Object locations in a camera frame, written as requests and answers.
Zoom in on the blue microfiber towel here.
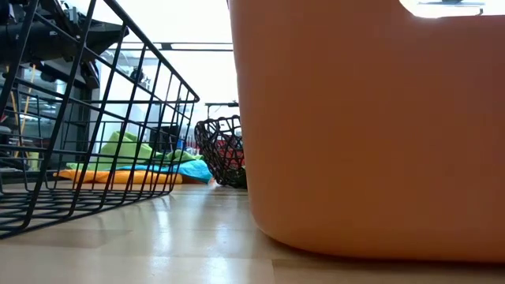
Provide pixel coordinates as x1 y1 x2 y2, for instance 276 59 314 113
116 159 214 185

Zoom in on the orange plastic bin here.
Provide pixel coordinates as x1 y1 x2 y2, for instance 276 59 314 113
227 0 505 263

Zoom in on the orange microfiber towel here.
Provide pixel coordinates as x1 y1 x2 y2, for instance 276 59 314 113
53 169 185 185

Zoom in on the round black wire basket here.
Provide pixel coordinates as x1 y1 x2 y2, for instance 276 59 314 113
193 114 248 189

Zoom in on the black rectangular wire basket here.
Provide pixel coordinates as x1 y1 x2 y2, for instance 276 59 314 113
0 0 200 241

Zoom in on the background black table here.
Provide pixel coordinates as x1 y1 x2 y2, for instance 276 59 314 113
204 101 240 119

